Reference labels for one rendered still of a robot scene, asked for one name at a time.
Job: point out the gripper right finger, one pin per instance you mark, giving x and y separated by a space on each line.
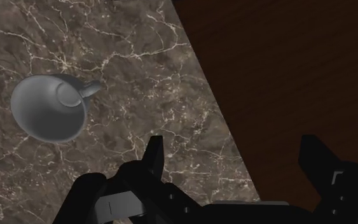
343 183

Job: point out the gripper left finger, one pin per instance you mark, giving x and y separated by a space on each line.
141 183

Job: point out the grey cup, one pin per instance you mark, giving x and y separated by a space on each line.
50 108

